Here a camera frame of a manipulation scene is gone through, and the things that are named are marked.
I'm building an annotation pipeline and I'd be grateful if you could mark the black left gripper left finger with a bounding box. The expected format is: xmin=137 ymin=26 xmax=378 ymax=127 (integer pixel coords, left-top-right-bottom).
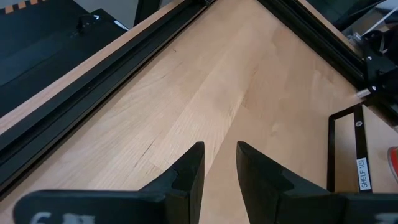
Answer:
xmin=13 ymin=141 xmax=206 ymax=224

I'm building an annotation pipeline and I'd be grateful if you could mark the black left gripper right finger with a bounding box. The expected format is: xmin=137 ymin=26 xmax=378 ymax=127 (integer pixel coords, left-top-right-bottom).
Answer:
xmin=235 ymin=141 xmax=398 ymax=224

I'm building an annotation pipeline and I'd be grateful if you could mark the light wooden board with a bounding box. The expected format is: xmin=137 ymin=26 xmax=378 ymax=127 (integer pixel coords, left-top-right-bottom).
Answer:
xmin=327 ymin=102 xmax=398 ymax=194

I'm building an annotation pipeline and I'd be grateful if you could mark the black mat with hazard stripes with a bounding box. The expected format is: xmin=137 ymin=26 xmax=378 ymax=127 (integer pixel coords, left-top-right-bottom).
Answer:
xmin=0 ymin=0 xmax=130 ymax=118

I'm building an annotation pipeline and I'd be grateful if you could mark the thick white cable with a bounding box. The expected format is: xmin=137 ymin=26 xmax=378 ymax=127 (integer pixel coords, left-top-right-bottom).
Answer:
xmin=362 ymin=11 xmax=398 ymax=35

